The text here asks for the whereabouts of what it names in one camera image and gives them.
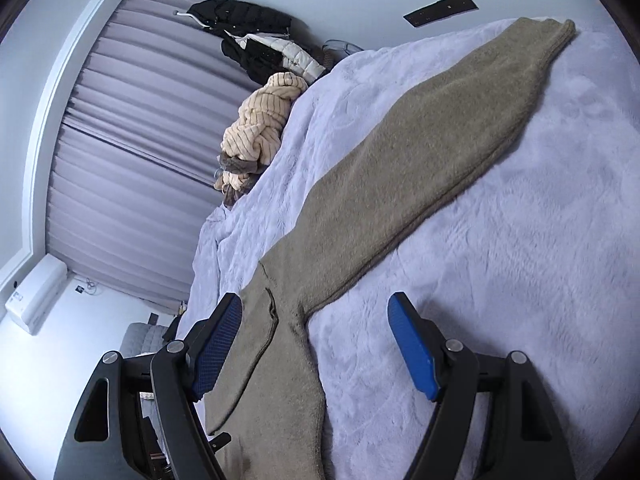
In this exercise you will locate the white air conditioner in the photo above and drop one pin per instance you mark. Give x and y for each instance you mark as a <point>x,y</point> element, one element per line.
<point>35,295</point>

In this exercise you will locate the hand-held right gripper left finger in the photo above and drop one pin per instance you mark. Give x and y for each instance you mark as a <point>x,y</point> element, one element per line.
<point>217,342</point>

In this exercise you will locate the black wall panel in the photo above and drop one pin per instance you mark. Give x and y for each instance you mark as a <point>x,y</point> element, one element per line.
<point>440,10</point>

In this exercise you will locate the black hanging jacket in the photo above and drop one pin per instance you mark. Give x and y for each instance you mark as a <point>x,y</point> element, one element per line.
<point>240,12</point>

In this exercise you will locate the black garment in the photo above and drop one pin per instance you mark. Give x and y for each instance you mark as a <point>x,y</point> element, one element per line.
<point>252,62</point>

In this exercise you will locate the white puffer jacket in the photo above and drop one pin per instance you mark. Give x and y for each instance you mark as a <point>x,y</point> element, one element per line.
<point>295,57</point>

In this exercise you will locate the white clothes hook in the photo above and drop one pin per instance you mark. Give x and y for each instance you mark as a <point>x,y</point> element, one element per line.
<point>192,19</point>

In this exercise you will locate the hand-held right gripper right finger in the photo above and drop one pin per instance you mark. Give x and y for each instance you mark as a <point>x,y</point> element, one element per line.
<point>415,347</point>

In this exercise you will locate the grey pleated curtain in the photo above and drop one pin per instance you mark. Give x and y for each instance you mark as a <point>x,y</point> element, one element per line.
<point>140,135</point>

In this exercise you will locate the beige striped garment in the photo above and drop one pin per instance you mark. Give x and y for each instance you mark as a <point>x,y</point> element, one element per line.
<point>260,120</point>

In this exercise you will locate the pale lavender plush blanket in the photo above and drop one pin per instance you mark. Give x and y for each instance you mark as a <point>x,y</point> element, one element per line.
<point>500,285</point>

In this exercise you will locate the grey upholstered chair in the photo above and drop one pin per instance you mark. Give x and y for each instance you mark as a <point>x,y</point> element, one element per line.
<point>142,337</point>

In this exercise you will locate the olive knit sweater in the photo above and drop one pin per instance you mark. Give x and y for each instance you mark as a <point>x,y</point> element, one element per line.
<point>400,160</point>

